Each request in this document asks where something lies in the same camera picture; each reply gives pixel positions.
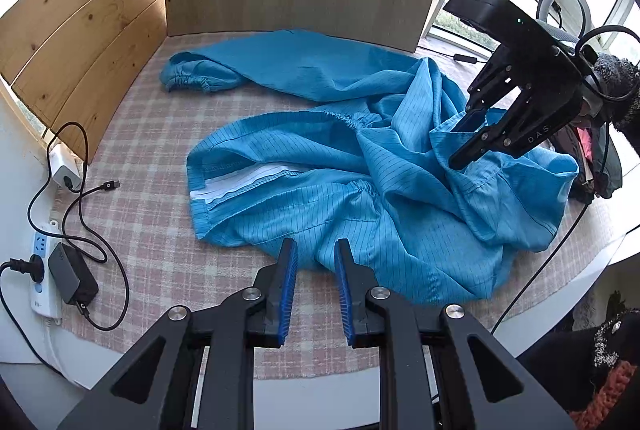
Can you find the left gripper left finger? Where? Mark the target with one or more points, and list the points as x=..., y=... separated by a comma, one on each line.
x=195, y=369

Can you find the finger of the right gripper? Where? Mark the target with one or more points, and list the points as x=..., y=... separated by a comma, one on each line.
x=536, y=114
x=496, y=80

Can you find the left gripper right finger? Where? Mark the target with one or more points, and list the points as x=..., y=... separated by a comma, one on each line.
x=439, y=368

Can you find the blue striped zip coat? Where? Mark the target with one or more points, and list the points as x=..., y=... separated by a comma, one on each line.
x=368, y=161

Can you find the brown folded garment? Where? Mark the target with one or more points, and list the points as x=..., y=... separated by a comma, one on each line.
x=566, y=141

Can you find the pink folded garment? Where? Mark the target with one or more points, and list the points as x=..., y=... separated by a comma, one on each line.
x=585, y=141

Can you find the black folded garment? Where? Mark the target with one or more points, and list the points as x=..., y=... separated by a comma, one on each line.
x=583, y=186

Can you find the black power adapter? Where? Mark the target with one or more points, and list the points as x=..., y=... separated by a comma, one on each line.
x=70, y=272

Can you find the white power strip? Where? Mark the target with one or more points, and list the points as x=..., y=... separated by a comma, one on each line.
x=44, y=298

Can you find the pink plaid table cloth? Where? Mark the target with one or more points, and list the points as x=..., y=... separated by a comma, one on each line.
x=148, y=222

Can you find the pine plank panel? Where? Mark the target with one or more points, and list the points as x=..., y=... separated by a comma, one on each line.
x=75, y=60

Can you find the black inline cable switch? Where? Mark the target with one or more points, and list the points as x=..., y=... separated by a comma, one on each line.
x=461, y=58

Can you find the white ring light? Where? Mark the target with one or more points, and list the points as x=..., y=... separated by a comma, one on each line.
x=565, y=20

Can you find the white wall charger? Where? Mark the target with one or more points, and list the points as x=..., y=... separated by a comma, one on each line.
x=64, y=167

